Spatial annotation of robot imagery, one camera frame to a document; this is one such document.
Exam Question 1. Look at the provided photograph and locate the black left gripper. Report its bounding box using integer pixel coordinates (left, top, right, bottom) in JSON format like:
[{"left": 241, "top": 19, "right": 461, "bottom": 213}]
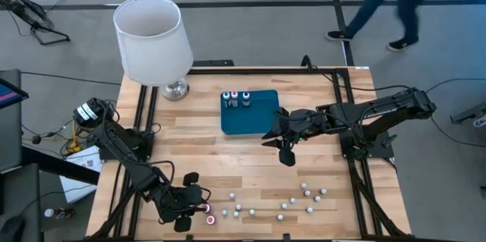
[{"left": 155, "top": 171, "right": 210, "bottom": 234}]

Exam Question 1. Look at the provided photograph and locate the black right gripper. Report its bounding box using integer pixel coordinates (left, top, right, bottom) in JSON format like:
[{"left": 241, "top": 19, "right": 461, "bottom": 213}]
[{"left": 261, "top": 107, "right": 326, "bottom": 167}]

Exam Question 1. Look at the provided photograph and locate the blue plastic tray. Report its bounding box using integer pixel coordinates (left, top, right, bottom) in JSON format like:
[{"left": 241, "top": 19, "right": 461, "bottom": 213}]
[{"left": 219, "top": 89, "right": 281, "bottom": 136}]

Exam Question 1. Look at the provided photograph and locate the black power box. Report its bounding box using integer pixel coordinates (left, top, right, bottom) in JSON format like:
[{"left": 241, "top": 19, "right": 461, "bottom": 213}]
[{"left": 192, "top": 59, "right": 235, "bottom": 68}]

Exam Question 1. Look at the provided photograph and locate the white paper sheet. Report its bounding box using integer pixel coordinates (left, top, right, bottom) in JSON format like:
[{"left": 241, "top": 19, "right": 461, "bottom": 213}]
[{"left": 59, "top": 145, "right": 103, "bottom": 204}]

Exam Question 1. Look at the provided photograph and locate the brown bottle white cap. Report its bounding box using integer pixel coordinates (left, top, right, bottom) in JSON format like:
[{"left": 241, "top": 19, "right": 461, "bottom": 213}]
[{"left": 43, "top": 207, "right": 76, "bottom": 220}]

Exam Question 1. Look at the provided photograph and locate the white shade silver table lamp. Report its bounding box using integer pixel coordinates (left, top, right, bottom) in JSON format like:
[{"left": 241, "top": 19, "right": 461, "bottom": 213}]
[{"left": 112, "top": 0, "right": 194, "bottom": 102}]

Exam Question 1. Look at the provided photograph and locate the person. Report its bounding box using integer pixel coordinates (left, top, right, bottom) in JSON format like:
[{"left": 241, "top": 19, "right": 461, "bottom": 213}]
[{"left": 325, "top": 0, "right": 486, "bottom": 52}]

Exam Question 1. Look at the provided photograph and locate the black device white logo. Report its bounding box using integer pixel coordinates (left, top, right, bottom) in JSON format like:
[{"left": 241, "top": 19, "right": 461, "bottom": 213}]
[{"left": 450, "top": 101, "right": 486, "bottom": 129}]

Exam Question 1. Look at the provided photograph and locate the laptop with pink screen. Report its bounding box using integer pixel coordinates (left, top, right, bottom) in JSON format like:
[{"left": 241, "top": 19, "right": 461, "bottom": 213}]
[{"left": 0, "top": 77, "right": 30, "bottom": 110}]

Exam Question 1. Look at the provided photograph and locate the black floor stand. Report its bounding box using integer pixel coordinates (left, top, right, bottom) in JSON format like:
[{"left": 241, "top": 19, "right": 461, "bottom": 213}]
[{"left": 0, "top": 0, "right": 71, "bottom": 46}]

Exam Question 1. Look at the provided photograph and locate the black cable to right arm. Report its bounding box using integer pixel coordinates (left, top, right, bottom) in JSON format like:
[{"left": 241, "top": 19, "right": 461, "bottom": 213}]
[{"left": 301, "top": 55, "right": 415, "bottom": 93}]

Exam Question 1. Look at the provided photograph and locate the yellow coiled cable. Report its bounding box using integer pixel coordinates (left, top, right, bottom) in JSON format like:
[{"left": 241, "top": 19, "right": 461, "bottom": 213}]
[{"left": 66, "top": 120, "right": 100, "bottom": 156}]

